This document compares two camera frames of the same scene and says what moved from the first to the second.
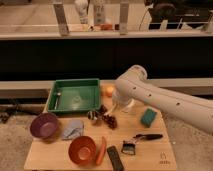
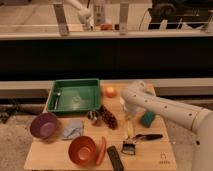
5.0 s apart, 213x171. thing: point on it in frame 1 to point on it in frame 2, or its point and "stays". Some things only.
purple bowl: [44, 125] stays
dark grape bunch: [107, 118] stays
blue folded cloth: [72, 128] stays
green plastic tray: [75, 95] stays
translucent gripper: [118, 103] to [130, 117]
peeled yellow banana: [113, 107] to [130, 128]
